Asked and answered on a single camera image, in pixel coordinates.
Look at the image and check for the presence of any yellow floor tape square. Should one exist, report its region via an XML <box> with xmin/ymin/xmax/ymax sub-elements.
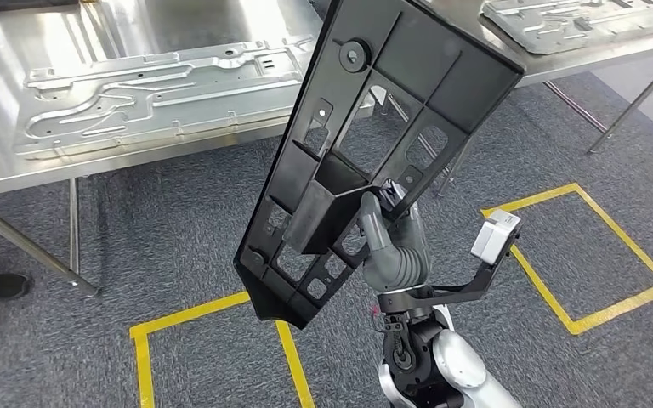
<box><xmin>480</xmin><ymin>182</ymin><xmax>653</xmax><ymax>337</ymax></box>
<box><xmin>129</xmin><ymin>290</ymin><xmax>317</xmax><ymax>408</ymax></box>

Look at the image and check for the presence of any black plastic plate bracket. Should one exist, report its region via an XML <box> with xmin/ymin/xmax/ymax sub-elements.
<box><xmin>232</xmin><ymin>0</ymin><xmax>526</xmax><ymax>332</ymax></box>

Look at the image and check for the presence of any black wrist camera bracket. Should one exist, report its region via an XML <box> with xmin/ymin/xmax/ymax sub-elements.
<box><xmin>377</xmin><ymin>222</ymin><xmax>523</xmax><ymax>316</ymax></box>

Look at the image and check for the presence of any stamped sheet metal panel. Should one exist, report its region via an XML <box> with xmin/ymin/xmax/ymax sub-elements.
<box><xmin>12</xmin><ymin>34</ymin><xmax>321</xmax><ymax>162</ymax></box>
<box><xmin>480</xmin><ymin>0</ymin><xmax>653</xmax><ymax>56</ymax></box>

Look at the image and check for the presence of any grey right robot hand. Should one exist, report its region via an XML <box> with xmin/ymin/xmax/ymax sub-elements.
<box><xmin>357</xmin><ymin>179</ymin><xmax>433</xmax><ymax>294</ymax></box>

